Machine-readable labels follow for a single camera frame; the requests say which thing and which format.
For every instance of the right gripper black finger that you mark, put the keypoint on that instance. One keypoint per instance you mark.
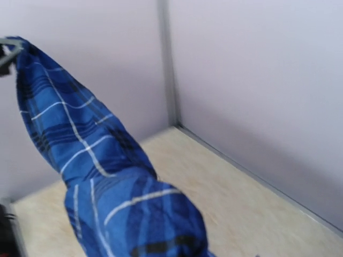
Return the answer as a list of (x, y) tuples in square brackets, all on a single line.
[(12, 243)]

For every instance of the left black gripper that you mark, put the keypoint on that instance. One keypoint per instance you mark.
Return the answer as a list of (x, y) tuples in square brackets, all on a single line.
[(7, 59)]

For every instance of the blue plaid long sleeve shirt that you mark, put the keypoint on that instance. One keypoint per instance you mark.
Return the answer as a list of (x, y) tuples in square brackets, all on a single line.
[(115, 202)]

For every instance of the left aluminium frame post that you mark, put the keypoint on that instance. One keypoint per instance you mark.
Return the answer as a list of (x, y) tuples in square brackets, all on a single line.
[(173, 107)]

